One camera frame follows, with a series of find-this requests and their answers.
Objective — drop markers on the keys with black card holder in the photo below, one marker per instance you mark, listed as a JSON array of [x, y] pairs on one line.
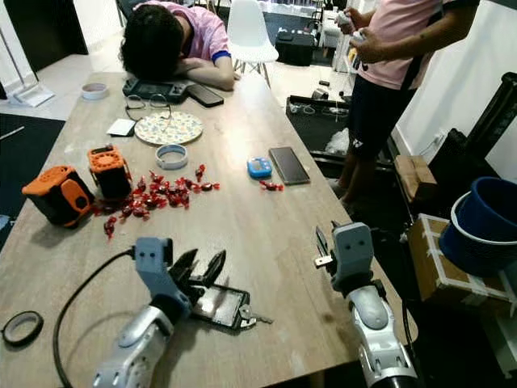
[[222, 307]]

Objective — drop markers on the white handheld controller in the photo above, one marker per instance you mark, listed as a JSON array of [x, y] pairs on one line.
[[360, 35], [342, 17]]

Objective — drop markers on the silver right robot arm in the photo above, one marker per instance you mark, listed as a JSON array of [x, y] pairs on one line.
[[376, 331]]

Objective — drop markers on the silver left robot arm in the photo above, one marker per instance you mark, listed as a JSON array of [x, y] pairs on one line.
[[133, 352]]

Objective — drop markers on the red wrapped candy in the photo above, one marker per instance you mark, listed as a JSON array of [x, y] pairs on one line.
[[156, 178], [271, 185], [110, 228], [175, 196], [199, 171], [209, 187], [141, 185]]

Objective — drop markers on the dark smartphone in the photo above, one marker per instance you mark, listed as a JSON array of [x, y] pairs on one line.
[[289, 166]]

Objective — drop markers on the clear plastic bag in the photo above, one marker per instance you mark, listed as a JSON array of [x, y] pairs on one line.
[[338, 144]]

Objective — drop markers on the small blue digital timer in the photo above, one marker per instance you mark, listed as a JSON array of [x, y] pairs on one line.
[[259, 168]]

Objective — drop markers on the small brown box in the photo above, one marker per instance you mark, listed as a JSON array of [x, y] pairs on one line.
[[416, 174]]

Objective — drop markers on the cardboard box with white tape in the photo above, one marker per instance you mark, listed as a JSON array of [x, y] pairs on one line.
[[444, 275]]

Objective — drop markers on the orange black blocky device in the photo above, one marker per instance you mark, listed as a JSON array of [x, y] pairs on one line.
[[56, 198], [109, 174]]

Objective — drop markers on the round patterned plate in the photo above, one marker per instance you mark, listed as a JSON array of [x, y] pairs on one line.
[[170, 129]]

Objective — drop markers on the small white card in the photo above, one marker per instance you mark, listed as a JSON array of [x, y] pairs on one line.
[[121, 128]]

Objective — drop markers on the blue bucket with white rim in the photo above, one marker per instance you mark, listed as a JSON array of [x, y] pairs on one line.
[[485, 218]]

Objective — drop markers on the black framed eyeglasses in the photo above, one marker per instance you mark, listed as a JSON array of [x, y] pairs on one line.
[[134, 103]]

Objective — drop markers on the black phone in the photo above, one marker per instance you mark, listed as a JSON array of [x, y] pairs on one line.
[[204, 94]]

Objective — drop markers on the black handheld game console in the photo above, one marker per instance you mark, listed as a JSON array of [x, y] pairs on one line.
[[153, 90]]

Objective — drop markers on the black equipment case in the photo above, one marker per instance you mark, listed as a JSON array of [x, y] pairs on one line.
[[295, 48]]

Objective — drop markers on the black folded stand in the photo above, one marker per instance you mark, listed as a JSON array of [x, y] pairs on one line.
[[493, 121]]

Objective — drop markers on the white storage rack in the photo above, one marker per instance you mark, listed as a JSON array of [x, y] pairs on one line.
[[327, 32]]

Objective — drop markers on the person in black shorts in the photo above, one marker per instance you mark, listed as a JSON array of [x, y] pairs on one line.
[[396, 40]]

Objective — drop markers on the thin white rod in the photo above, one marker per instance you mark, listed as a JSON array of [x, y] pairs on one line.
[[12, 131]]

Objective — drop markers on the white plastic chair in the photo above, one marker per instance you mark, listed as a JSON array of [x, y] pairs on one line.
[[250, 28]]

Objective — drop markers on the dark-haired person in pink shirt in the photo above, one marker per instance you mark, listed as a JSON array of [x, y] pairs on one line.
[[149, 40]]

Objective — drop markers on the black tall cabinet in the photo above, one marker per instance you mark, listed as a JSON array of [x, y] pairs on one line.
[[48, 32]]

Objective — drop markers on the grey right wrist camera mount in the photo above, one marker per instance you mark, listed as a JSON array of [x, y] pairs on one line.
[[353, 250]]

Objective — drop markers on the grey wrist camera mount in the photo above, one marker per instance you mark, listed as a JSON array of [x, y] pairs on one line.
[[353, 250], [152, 260]]

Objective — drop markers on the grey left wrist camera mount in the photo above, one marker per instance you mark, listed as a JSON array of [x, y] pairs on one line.
[[152, 260]]

